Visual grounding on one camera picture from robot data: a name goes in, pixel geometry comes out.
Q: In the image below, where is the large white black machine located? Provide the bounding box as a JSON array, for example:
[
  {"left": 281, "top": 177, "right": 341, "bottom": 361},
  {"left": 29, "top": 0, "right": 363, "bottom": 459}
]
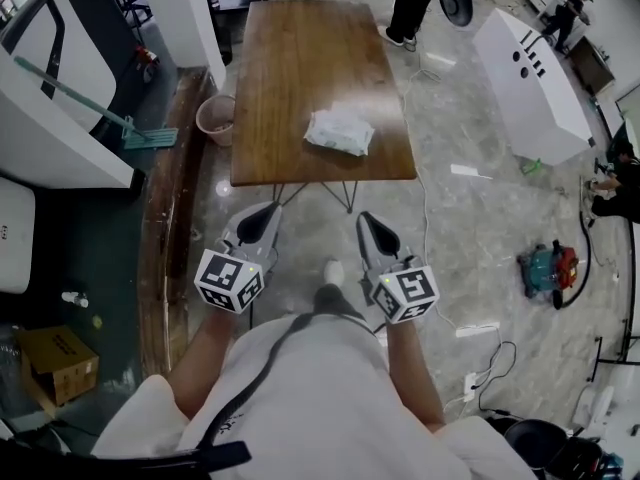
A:
[{"left": 0, "top": 0, "right": 147, "bottom": 190}]

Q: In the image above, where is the white power strip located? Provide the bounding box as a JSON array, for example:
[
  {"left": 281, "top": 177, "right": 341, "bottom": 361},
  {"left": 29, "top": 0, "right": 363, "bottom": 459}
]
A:
[{"left": 455, "top": 321, "right": 502, "bottom": 340}]

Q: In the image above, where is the pink mesh wastebasket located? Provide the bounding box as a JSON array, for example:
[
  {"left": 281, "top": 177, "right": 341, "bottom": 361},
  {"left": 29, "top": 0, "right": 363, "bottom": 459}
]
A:
[{"left": 195, "top": 94, "right": 237, "bottom": 148}]

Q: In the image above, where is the white pillar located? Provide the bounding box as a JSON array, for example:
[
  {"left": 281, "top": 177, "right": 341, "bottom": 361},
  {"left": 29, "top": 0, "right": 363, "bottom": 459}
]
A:
[{"left": 135, "top": 0, "right": 229, "bottom": 90}]

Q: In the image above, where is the white floor socket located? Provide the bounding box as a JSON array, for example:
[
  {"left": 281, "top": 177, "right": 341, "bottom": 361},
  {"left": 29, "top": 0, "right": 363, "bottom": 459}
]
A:
[{"left": 461, "top": 372, "right": 482, "bottom": 403}]

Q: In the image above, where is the white flat strip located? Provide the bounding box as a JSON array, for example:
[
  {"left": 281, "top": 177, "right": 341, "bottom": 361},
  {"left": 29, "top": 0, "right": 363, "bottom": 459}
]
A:
[{"left": 449, "top": 163, "right": 495, "bottom": 181}]

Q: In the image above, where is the brown wooden cabinet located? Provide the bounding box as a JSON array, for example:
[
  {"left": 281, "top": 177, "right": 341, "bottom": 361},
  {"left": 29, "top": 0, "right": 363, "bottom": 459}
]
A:
[{"left": 568, "top": 34, "right": 617, "bottom": 98}]

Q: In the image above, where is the teal and red vacuum cleaner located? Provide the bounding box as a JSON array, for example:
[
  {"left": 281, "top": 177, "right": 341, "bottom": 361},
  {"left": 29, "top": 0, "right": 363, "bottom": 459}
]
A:
[{"left": 515, "top": 241, "right": 582, "bottom": 311}]

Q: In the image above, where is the black cable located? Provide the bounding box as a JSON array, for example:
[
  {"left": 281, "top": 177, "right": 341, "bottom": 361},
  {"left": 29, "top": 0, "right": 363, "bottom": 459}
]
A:
[{"left": 476, "top": 339, "right": 519, "bottom": 415}]

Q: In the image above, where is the black shoulder strap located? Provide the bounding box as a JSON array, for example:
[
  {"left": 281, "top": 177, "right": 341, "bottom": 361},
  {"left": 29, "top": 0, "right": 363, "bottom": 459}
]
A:
[{"left": 208, "top": 312, "right": 374, "bottom": 452}]

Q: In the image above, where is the person's white shirt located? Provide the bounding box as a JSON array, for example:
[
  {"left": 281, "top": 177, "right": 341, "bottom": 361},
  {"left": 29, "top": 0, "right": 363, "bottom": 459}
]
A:
[{"left": 91, "top": 312, "right": 540, "bottom": 480}]

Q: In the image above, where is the long brown wooden bench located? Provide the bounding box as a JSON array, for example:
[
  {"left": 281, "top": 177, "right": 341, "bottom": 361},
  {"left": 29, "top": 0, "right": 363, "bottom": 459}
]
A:
[{"left": 136, "top": 65, "right": 212, "bottom": 377}]

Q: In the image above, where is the white cabinet with holes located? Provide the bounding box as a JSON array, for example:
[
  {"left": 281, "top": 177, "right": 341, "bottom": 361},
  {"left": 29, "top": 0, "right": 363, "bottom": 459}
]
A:
[{"left": 471, "top": 7, "right": 596, "bottom": 168}]

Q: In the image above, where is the white power cable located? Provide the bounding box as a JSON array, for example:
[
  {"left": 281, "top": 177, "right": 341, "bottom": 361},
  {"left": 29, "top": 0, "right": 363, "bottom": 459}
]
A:
[{"left": 398, "top": 67, "right": 459, "bottom": 330}]

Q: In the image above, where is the black bag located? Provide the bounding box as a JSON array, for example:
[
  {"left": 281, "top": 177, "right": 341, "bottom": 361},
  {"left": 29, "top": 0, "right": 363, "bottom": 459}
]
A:
[{"left": 543, "top": 434, "right": 607, "bottom": 480}]

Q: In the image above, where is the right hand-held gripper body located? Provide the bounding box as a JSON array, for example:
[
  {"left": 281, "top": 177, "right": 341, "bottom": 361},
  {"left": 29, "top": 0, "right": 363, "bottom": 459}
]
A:
[{"left": 357, "top": 253, "right": 441, "bottom": 325}]

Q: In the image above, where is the white wet wipes pack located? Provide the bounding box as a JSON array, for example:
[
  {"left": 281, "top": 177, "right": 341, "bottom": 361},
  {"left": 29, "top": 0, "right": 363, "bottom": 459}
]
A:
[{"left": 303, "top": 108, "right": 376, "bottom": 158}]

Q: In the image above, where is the black vacuum hose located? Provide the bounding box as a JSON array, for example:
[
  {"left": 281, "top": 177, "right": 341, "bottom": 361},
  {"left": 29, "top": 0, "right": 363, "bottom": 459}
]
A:
[{"left": 558, "top": 176, "right": 600, "bottom": 310}]

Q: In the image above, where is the black round bin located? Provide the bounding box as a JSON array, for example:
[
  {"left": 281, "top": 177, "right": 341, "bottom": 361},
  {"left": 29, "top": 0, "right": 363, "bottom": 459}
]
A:
[{"left": 501, "top": 417, "right": 567, "bottom": 473}]

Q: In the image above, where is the black metal frame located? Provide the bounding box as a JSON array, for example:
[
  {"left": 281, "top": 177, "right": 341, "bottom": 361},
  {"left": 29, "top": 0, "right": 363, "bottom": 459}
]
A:
[{"left": 586, "top": 316, "right": 640, "bottom": 385}]

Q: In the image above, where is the person's left forearm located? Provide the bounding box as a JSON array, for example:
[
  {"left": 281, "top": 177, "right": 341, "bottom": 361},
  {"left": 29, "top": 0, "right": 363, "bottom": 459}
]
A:
[{"left": 166, "top": 306, "right": 242, "bottom": 419}]

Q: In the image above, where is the person's right forearm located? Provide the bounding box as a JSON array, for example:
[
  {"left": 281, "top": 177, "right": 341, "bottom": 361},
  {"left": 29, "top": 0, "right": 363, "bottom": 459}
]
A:
[{"left": 377, "top": 317, "right": 447, "bottom": 433}]

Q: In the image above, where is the red fire extinguisher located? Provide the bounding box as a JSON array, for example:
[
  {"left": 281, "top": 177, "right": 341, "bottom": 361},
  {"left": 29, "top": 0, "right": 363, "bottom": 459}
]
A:
[{"left": 133, "top": 44, "right": 162, "bottom": 85}]

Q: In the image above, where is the brown cardboard box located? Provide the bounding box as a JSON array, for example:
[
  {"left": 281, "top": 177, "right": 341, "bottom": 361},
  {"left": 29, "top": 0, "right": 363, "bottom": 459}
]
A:
[{"left": 14, "top": 324, "right": 101, "bottom": 410}]

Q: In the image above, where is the wooden table with metal legs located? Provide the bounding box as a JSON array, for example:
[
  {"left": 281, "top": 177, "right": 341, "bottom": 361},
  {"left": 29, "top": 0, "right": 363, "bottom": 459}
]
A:
[{"left": 229, "top": 0, "right": 419, "bottom": 215}]

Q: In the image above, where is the person's leg in dark shorts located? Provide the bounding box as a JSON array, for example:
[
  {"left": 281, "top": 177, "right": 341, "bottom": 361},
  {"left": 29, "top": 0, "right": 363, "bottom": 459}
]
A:
[{"left": 312, "top": 284, "right": 377, "bottom": 337}]

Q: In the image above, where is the green floor mop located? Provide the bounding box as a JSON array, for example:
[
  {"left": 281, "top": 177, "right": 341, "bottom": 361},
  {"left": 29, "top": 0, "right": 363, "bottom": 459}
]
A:
[{"left": 13, "top": 55, "right": 180, "bottom": 151}]

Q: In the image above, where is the white rounded appliance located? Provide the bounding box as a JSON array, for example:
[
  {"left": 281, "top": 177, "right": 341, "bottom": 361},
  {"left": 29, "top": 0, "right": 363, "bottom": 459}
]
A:
[{"left": 0, "top": 176, "right": 37, "bottom": 296}]

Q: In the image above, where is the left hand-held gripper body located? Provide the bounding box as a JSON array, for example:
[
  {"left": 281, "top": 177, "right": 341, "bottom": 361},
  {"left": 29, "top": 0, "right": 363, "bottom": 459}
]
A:
[{"left": 193, "top": 238, "right": 280, "bottom": 315}]

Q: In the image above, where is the person's white shoe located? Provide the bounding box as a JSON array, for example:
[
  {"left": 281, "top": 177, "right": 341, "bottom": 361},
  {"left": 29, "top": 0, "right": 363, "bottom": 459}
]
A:
[{"left": 323, "top": 259, "right": 347, "bottom": 286}]

